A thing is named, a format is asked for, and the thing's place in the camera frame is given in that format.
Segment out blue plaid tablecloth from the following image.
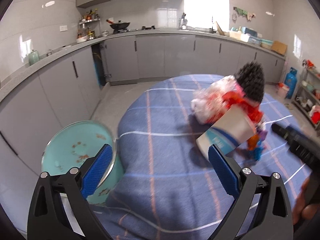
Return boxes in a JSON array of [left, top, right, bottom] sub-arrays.
[[96, 74, 313, 240]]

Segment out spice rack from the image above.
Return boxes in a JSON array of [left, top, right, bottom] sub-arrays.
[[76, 8, 101, 43]]

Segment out purple snack wrapper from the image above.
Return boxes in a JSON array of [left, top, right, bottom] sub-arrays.
[[247, 122, 268, 161]]

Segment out white paper cup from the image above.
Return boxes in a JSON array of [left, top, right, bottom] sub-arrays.
[[196, 105, 257, 160]]

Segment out right hand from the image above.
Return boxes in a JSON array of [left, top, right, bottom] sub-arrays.
[[292, 175, 320, 227]]

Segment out black bristle brush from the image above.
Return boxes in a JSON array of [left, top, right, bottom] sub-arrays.
[[235, 61, 265, 104]]

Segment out white tissue paper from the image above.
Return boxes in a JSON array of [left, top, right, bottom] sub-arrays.
[[191, 75, 244, 124]]

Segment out red mesh net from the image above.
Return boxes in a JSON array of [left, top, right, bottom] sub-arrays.
[[222, 91, 263, 125]]

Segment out metal storage shelf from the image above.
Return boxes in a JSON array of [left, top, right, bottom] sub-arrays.
[[292, 60, 319, 132]]

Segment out grey lower cabinets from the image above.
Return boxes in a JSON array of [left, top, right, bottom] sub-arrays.
[[1, 31, 285, 173]]

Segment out white red bucket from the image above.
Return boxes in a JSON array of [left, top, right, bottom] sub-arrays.
[[277, 83, 290, 99]]

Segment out green ceramic teapot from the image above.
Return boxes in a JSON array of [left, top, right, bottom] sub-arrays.
[[28, 50, 40, 66]]

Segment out cardboard box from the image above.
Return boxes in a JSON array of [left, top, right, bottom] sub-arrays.
[[271, 41, 287, 56]]

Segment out black wok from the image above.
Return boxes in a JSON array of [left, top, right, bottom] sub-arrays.
[[106, 19, 130, 31]]

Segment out blue gas cylinder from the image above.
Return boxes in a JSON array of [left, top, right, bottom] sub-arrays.
[[285, 67, 297, 99]]

